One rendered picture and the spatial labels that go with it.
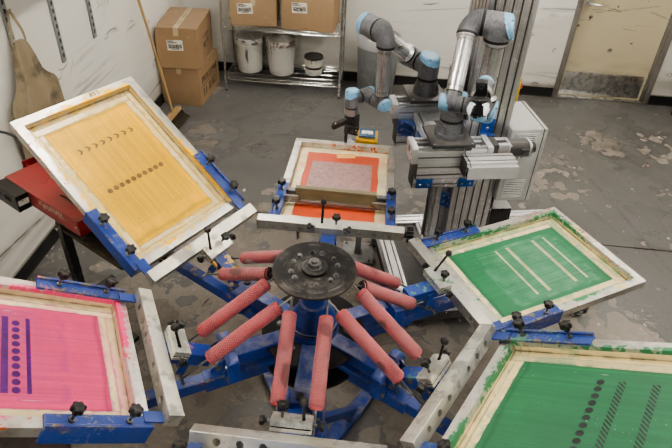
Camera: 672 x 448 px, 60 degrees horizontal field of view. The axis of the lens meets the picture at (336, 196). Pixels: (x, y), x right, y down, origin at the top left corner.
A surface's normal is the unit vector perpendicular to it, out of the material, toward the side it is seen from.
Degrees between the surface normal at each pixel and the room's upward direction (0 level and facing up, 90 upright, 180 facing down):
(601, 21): 90
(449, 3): 90
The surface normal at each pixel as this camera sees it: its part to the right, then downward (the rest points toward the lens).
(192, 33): 0.07, 0.50
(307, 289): 0.04, -0.81
